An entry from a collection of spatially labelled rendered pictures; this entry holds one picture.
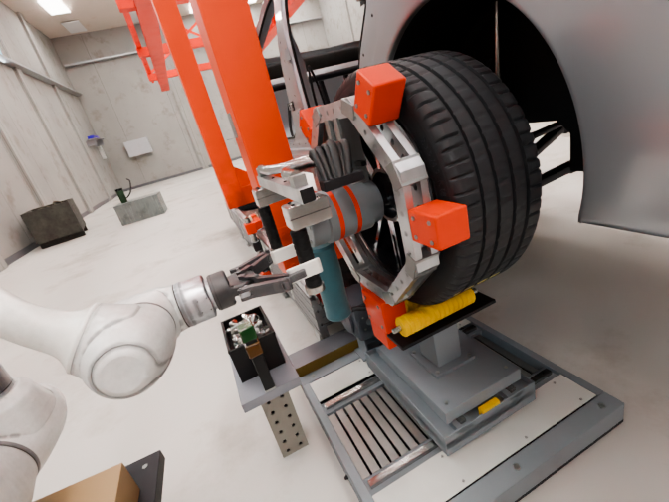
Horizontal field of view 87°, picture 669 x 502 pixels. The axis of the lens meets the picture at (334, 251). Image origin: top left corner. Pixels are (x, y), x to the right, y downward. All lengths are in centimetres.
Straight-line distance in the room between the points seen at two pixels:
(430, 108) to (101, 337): 67
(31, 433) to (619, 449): 156
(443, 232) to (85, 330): 58
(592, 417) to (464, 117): 99
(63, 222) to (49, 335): 831
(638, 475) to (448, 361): 56
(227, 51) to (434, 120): 82
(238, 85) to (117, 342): 101
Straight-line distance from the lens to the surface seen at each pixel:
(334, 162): 73
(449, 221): 68
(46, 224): 894
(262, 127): 135
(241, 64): 137
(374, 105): 75
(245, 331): 94
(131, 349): 53
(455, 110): 80
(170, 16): 339
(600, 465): 141
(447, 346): 127
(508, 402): 131
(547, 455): 130
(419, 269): 79
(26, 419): 114
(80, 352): 58
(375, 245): 119
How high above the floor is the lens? 110
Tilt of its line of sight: 21 degrees down
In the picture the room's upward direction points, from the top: 15 degrees counter-clockwise
